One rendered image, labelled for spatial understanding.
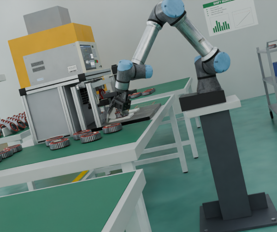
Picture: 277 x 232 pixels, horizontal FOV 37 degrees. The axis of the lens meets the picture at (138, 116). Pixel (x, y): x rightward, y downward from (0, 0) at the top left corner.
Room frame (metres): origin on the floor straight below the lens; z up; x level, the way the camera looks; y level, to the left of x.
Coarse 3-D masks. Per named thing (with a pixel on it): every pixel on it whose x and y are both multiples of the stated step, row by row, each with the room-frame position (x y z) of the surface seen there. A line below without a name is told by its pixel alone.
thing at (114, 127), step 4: (112, 124) 2.37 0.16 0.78; (116, 124) 2.35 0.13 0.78; (120, 124) 2.31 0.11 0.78; (104, 128) 2.30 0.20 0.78; (108, 128) 2.28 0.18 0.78; (112, 128) 2.28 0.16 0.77; (116, 128) 2.28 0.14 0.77; (120, 128) 2.30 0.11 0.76; (104, 132) 2.30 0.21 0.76; (108, 132) 2.28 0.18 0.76; (112, 132) 2.28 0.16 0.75
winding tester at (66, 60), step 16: (64, 48) 2.66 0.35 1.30; (80, 48) 2.64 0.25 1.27; (96, 48) 3.03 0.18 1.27; (32, 64) 2.70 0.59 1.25; (48, 64) 2.68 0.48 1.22; (64, 64) 2.66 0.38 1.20; (80, 64) 2.64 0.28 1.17; (96, 64) 2.92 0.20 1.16; (32, 80) 2.71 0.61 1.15; (48, 80) 2.69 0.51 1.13
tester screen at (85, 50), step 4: (84, 48) 2.73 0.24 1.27; (88, 48) 2.83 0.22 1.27; (84, 52) 2.71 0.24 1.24; (88, 52) 2.80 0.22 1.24; (84, 56) 2.69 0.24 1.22; (88, 56) 2.78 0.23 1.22; (84, 60) 2.67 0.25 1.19; (88, 60) 2.76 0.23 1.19; (88, 64) 2.73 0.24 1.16; (88, 68) 2.71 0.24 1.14
